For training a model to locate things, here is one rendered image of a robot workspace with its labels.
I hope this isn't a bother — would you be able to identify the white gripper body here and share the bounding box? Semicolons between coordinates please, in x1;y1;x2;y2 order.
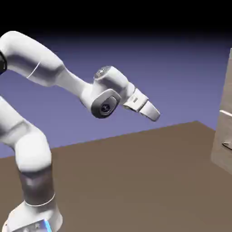
139;100;161;122

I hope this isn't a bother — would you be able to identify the light wood drawer front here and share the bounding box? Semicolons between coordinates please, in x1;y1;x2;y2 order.
219;47;232;116
211;110;232;174

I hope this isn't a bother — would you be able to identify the light wood cabinet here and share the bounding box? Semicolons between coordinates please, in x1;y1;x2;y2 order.
210;47;232;175

